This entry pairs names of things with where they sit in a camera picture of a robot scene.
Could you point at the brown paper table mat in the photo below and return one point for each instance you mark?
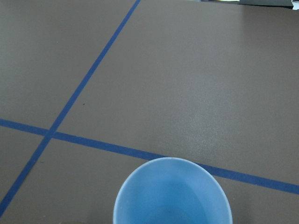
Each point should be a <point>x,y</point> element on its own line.
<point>92,89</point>

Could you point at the light blue plastic cup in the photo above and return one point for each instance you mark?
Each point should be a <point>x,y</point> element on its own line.
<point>171,191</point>

